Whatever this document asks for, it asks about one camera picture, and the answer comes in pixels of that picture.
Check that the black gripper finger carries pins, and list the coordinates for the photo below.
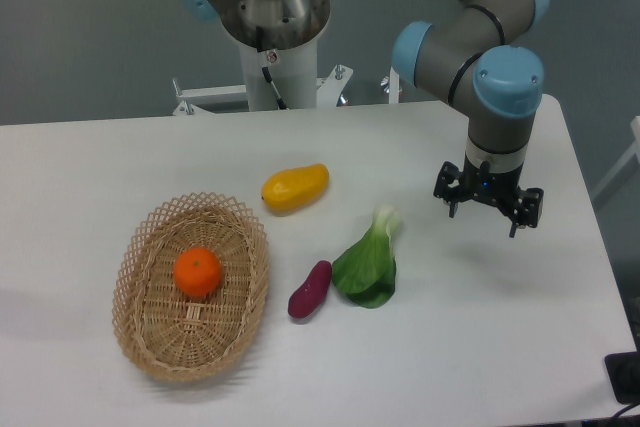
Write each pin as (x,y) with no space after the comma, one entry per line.
(525,209)
(449,189)

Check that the white frame at right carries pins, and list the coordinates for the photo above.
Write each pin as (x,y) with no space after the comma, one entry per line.
(620,172)

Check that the black device at edge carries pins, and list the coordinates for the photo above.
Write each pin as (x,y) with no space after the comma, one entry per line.
(623,372)

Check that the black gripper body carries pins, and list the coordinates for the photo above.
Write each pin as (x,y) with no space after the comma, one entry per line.
(500,190)

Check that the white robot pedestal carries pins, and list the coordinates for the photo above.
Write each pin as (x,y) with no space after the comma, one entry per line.
(272,80)

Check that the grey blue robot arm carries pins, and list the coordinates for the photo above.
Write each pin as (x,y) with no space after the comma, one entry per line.
(472,65)

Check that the purple sweet potato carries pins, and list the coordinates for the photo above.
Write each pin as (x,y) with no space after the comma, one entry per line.
(311,294)

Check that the green bok choy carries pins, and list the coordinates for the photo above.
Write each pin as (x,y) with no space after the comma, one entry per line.
(365,273)

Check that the woven wicker basket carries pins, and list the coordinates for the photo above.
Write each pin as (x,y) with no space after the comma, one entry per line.
(168,335)

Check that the yellow mango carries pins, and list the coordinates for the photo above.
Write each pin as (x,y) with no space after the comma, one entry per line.
(289,190)

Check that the orange fruit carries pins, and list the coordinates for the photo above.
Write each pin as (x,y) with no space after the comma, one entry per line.
(197,272)

